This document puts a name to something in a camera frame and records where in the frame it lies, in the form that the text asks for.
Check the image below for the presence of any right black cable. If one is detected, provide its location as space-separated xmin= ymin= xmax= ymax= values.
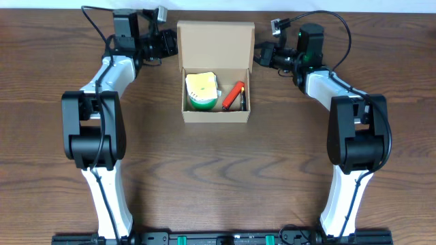
xmin=277 ymin=10 xmax=393 ymax=244

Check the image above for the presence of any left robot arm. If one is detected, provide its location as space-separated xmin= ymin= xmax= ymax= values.
xmin=52 ymin=6 xmax=178 ymax=244

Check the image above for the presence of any black cable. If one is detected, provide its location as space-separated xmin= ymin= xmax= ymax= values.
xmin=277 ymin=10 xmax=393 ymax=244
xmin=80 ymin=5 xmax=123 ymax=245

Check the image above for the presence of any yellow sticky note pad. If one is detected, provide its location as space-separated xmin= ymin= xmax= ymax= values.
xmin=185 ymin=71 xmax=221 ymax=101

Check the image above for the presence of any black gold correction tape dispenser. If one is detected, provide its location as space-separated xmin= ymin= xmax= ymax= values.
xmin=240 ymin=86 xmax=247 ymax=111

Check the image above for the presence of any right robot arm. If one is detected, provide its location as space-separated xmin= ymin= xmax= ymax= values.
xmin=254 ymin=19 xmax=392 ymax=244

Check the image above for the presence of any green tape roll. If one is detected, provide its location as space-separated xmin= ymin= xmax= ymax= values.
xmin=189 ymin=97 xmax=217 ymax=111

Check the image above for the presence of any left black cable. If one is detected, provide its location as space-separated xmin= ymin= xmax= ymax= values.
xmin=80 ymin=5 xmax=123 ymax=245

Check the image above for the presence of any cardboard box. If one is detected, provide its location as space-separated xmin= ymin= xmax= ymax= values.
xmin=177 ymin=20 xmax=255 ymax=123

